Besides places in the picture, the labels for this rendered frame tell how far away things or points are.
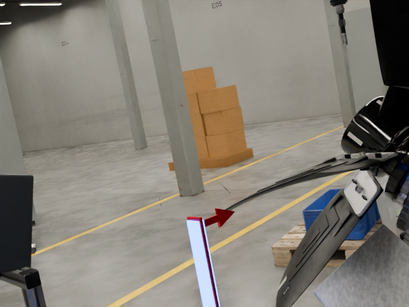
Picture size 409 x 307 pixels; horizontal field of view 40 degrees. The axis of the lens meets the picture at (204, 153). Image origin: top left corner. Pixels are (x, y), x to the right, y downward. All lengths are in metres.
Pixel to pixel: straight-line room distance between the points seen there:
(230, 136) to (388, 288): 8.24
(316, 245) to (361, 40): 7.45
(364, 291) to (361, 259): 0.05
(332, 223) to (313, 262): 0.08
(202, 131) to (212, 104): 0.50
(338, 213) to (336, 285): 0.18
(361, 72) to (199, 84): 2.54
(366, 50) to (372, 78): 0.39
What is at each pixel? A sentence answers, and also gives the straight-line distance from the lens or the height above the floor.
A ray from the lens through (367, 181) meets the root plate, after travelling 1.02.
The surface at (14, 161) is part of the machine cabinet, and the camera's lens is 7.40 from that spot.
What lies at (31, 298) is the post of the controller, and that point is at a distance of 1.15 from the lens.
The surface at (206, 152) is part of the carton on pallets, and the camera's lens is 9.22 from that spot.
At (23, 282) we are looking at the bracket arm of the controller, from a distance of 1.16.
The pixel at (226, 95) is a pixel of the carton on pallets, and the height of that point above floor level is 1.08.
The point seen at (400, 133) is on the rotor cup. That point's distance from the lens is 0.95.
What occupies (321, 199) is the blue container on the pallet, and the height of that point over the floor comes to 0.34.
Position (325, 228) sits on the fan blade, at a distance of 1.05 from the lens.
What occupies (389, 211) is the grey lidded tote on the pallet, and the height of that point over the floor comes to 0.33.
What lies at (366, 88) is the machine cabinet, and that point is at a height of 0.85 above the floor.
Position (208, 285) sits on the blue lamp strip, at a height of 1.11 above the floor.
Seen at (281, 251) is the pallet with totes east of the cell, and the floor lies 0.11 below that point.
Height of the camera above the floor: 1.34
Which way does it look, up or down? 7 degrees down
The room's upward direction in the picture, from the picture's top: 11 degrees counter-clockwise
